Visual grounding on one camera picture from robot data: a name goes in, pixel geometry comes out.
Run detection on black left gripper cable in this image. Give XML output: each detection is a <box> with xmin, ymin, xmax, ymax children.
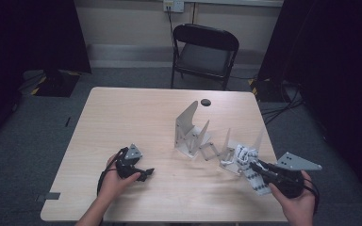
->
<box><xmin>96</xmin><ymin>147</ymin><xmax>130</xmax><ymax>197</ymax></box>

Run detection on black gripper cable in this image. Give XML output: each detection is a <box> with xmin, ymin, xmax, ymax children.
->
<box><xmin>301</xmin><ymin>178</ymin><xmax>321</xmax><ymax>215</ymax></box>
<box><xmin>96</xmin><ymin>147</ymin><xmax>130</xmax><ymax>197</ymax></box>

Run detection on black wall socket cable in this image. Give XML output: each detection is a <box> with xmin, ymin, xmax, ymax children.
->
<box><xmin>166</xmin><ymin>5</ymin><xmax>176</xmax><ymax>48</ymax></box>

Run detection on black floor cables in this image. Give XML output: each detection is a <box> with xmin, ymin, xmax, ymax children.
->
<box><xmin>258</xmin><ymin>79</ymin><xmax>305</xmax><ymax>126</ymax></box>

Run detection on grey expandable metal rack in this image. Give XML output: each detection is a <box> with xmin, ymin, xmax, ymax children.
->
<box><xmin>173</xmin><ymin>100</ymin><xmax>264</xmax><ymax>177</ymax></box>

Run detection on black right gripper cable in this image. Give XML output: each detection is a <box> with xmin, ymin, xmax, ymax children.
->
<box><xmin>301</xmin><ymin>178</ymin><xmax>321</xmax><ymax>215</ymax></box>

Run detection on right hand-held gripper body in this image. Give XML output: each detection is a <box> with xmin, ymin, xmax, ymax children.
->
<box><xmin>263</xmin><ymin>152</ymin><xmax>323</xmax><ymax>200</ymax></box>

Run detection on grey tape piece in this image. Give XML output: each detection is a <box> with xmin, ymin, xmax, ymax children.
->
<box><xmin>36</xmin><ymin>191</ymin><xmax>61</xmax><ymax>202</ymax></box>

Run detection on black folding chair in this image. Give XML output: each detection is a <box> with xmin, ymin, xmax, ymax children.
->
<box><xmin>170</xmin><ymin>23</ymin><xmax>240</xmax><ymax>91</ymax></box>

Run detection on person's right hand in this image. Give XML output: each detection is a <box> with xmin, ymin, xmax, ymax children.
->
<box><xmin>269</xmin><ymin>170</ymin><xmax>317</xmax><ymax>226</ymax></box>

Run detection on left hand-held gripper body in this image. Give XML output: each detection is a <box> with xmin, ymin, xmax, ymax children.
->
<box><xmin>116</xmin><ymin>143</ymin><xmax>144</xmax><ymax>179</ymax></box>

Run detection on white wall socket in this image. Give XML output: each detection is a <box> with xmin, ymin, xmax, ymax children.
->
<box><xmin>162</xmin><ymin>0</ymin><xmax>185</xmax><ymax>13</ymax></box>

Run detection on black curtain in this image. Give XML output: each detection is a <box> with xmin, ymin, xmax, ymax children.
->
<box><xmin>0</xmin><ymin>0</ymin><xmax>92</xmax><ymax>149</ymax></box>
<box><xmin>257</xmin><ymin>0</ymin><xmax>362</xmax><ymax>202</ymax></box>

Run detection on person's left hand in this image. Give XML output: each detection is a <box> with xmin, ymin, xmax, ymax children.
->
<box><xmin>97</xmin><ymin>153</ymin><xmax>141</xmax><ymax>205</ymax></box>

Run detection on white patterned knit cloth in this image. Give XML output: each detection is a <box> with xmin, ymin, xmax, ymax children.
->
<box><xmin>234</xmin><ymin>144</ymin><xmax>272</xmax><ymax>196</ymax></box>

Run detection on white wall trunking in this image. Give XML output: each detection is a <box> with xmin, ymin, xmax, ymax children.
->
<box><xmin>183</xmin><ymin>0</ymin><xmax>285</xmax><ymax>8</ymax></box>

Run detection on black stand base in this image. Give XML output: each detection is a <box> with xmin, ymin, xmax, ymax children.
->
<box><xmin>30</xmin><ymin>69</ymin><xmax>81</xmax><ymax>98</ymax></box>
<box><xmin>248</xmin><ymin>77</ymin><xmax>285</xmax><ymax>103</ymax></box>

